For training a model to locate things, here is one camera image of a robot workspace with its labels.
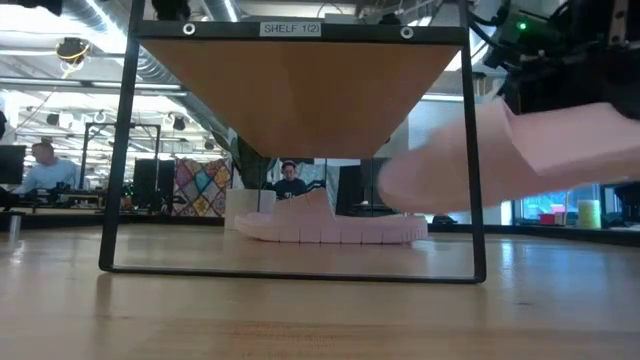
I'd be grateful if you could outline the person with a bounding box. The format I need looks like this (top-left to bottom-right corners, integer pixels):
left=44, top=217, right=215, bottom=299
left=272, top=159, right=309, bottom=201
left=14, top=142, right=81, bottom=195

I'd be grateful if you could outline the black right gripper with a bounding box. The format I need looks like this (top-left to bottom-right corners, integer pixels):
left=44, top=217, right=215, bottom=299
left=502, top=44, right=640, bottom=121

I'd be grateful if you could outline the hanging yellow cable reel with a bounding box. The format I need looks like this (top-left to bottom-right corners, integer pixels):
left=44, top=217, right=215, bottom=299
left=54, top=37, right=91, bottom=79

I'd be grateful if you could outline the colourful patchwork quilt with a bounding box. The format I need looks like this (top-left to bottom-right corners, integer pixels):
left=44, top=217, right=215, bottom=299
left=172, top=158, right=234, bottom=218

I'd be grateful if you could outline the pale yellow cylinder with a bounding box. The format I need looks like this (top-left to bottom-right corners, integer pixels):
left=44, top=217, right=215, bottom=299
left=577, top=199, right=603, bottom=230

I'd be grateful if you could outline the black aluminium table frame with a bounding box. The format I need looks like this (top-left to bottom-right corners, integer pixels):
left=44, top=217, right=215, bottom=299
left=0, top=209, right=640, bottom=247

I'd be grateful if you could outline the pink slide sandal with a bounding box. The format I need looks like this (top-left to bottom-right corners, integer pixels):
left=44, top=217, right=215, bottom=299
left=377, top=97, right=640, bottom=215
left=234, top=187, right=430, bottom=245

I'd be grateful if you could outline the black cabinet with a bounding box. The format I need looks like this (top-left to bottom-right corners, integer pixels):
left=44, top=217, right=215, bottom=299
left=132, top=158, right=176, bottom=214

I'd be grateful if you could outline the wooden shelf with black frame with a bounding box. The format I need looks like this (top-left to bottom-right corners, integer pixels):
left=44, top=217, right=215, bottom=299
left=98, top=0, right=487, bottom=285

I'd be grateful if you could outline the red box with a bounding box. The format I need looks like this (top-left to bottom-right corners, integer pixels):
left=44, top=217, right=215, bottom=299
left=538, top=212, right=571, bottom=226

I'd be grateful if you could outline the black computer monitor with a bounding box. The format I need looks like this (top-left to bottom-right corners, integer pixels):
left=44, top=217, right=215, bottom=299
left=0, top=144, right=27, bottom=185

